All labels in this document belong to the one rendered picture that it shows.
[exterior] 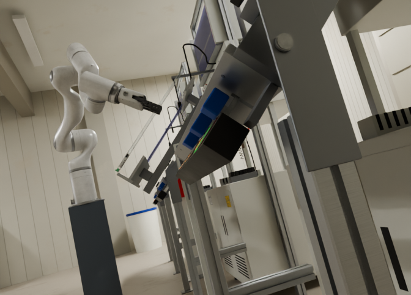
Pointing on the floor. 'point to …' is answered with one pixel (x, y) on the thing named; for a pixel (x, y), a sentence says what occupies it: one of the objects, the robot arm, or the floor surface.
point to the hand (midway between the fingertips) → (156, 108)
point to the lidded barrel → (145, 229)
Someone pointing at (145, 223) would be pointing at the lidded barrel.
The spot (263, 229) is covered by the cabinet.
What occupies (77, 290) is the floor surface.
